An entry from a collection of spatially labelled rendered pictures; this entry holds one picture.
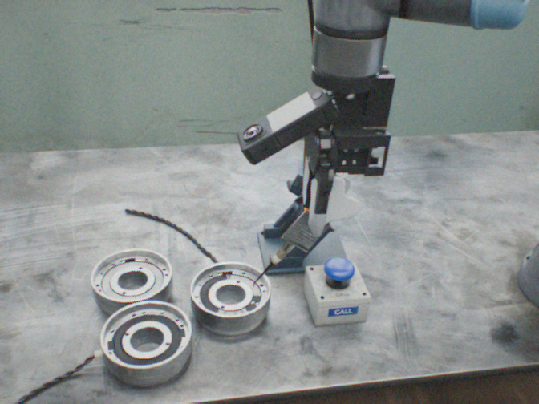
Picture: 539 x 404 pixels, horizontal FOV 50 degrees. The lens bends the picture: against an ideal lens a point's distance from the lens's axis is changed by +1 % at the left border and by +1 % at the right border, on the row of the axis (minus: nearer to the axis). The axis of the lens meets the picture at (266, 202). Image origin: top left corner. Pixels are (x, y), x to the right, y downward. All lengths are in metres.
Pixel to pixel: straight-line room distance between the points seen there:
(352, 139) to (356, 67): 0.08
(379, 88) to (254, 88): 1.76
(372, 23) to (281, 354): 0.40
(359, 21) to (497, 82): 2.19
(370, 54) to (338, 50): 0.03
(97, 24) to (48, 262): 1.48
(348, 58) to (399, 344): 0.37
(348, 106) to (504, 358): 0.38
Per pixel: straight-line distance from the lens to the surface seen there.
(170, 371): 0.69
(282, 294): 0.81
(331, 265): 0.75
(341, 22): 0.58
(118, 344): 0.72
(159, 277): 0.79
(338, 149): 0.64
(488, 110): 2.80
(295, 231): 0.72
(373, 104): 0.64
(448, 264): 0.92
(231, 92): 2.36
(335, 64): 0.59
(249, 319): 0.73
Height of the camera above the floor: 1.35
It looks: 34 degrees down
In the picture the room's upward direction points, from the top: 3 degrees clockwise
